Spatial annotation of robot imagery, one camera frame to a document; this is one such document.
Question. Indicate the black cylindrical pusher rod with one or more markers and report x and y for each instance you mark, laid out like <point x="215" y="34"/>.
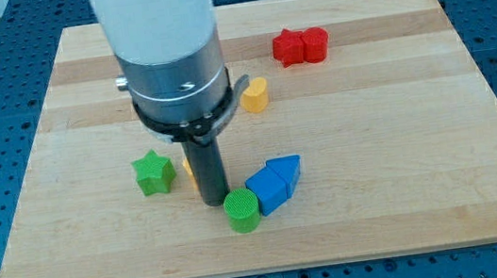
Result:
<point x="208" y="171"/>

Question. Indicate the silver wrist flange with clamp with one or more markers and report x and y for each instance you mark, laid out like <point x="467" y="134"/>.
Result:
<point x="190" y="99"/>

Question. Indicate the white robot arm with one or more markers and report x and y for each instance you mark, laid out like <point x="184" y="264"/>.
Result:
<point x="153" y="31"/>

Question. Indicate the yellow hexagon block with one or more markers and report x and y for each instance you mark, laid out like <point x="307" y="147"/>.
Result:
<point x="188" y="170"/>

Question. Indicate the green star block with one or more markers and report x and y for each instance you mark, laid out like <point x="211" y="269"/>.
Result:
<point x="154" y="173"/>

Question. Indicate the blue triangle block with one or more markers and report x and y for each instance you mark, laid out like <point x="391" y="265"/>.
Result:
<point x="287" y="168"/>

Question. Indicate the red star block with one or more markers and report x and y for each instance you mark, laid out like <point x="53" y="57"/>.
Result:
<point x="288" y="47"/>

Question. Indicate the green cylinder block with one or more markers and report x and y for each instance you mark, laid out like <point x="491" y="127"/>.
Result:
<point x="241" y="208"/>

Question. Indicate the yellow heart block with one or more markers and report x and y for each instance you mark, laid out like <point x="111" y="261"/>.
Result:
<point x="255" y="98"/>

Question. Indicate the blue cube block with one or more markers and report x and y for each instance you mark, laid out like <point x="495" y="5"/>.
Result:
<point x="270" y="189"/>

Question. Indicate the red heart block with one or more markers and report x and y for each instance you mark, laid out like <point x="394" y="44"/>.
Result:
<point x="315" y="42"/>

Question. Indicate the wooden board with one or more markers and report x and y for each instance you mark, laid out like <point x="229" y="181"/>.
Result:
<point x="396" y="130"/>

